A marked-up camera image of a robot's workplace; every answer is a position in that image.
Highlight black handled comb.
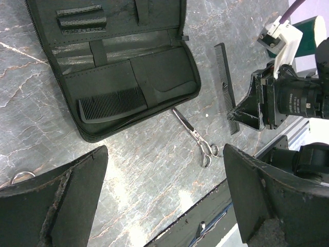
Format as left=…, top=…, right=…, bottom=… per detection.
left=78, top=81, right=197, bottom=124

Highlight black zippered tool case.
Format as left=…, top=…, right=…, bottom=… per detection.
left=26, top=1, right=201, bottom=143

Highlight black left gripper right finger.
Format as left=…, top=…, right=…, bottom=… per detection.
left=224, top=144, right=328, bottom=246

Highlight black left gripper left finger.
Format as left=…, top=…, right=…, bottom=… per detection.
left=1, top=146, right=108, bottom=246

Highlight silver scissors left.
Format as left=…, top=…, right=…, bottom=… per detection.
left=10, top=171, right=35, bottom=185

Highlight silver scissors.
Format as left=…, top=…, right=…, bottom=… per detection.
left=172, top=108, right=221, bottom=168
left=10, top=171, right=35, bottom=185

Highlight silver scissors centre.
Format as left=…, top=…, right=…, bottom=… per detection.
left=172, top=108, right=221, bottom=168

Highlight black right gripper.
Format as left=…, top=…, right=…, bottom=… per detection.
left=227, top=60, right=328, bottom=131

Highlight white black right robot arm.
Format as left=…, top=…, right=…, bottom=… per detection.
left=228, top=40, right=328, bottom=184

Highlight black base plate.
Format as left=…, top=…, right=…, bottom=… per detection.
left=146, top=180, right=236, bottom=246

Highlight black straight comb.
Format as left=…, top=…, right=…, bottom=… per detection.
left=214, top=43, right=240, bottom=135

